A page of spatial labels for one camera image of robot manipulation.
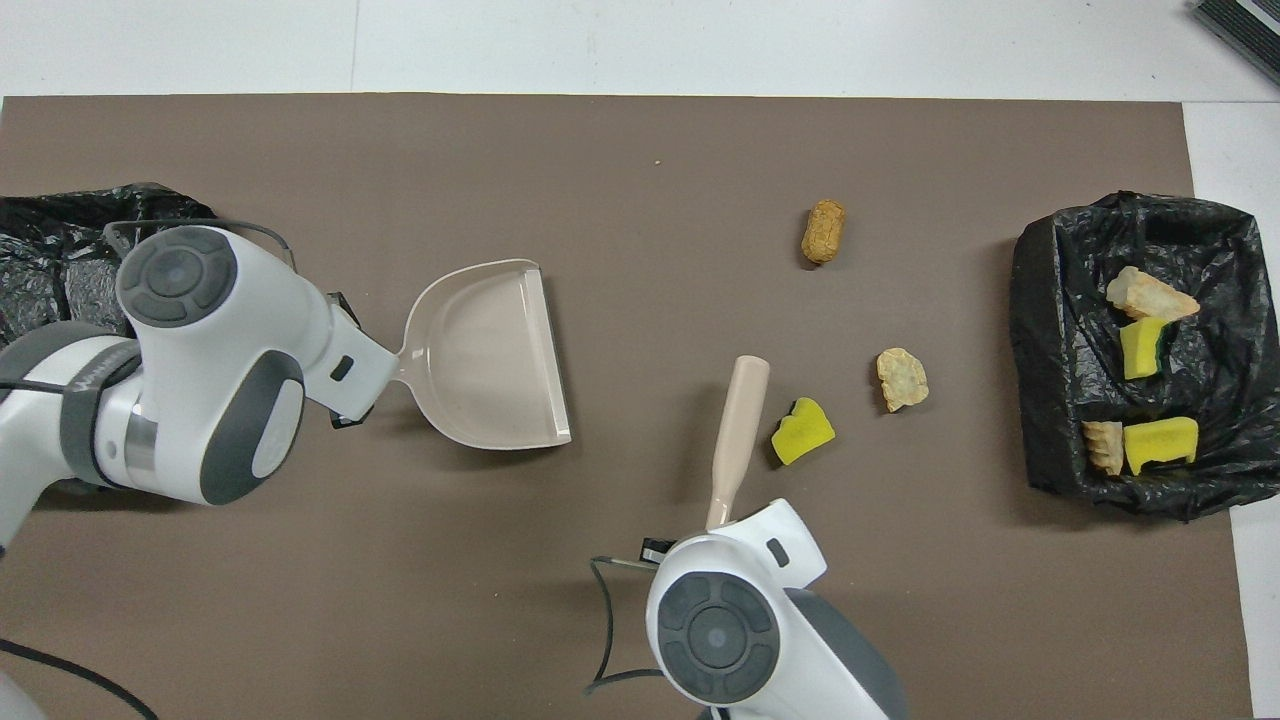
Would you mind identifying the beige brush black bristles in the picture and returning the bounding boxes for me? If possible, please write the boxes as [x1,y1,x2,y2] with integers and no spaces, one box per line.
[705,355,772,531]

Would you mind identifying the beige plastic dustpan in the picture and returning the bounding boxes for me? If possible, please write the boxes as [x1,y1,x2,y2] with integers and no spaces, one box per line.
[385,259,573,451]

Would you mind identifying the small toasted bread piece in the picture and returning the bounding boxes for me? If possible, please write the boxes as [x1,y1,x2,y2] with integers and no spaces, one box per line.
[1081,420,1127,478]

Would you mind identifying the boot shaped yellow sponge piece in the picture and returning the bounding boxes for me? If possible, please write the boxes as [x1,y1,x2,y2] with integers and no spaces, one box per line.
[1122,416,1200,477]

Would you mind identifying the yellow sponge piece green layer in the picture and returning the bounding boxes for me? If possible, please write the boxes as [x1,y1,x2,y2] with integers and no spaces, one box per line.
[1118,315,1174,382]

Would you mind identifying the large pale foam chunk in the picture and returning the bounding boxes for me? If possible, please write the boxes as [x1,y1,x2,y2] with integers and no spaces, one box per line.
[1105,265,1202,323]

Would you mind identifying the black bag bin showing pink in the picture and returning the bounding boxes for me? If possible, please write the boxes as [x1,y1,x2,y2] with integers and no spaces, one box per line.
[0,182,219,346]

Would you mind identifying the black bag lined bin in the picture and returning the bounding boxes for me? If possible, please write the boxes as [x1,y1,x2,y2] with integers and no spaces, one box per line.
[1008,190,1280,523]

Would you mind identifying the yellow sponge wedge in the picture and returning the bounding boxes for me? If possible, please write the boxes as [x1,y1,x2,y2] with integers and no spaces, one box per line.
[770,396,837,467]

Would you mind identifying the small pale foam chunk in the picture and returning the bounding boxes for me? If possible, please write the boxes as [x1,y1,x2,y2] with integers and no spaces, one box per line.
[876,347,930,414]

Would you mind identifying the brown paper table mat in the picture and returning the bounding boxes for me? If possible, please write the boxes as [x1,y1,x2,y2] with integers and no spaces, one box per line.
[0,93,1256,720]

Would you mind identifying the dark ribbed panel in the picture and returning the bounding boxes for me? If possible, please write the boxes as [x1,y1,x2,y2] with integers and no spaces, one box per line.
[1190,0,1280,87]

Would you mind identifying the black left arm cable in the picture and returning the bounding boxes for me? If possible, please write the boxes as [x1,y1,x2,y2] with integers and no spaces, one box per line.
[0,218,298,720]

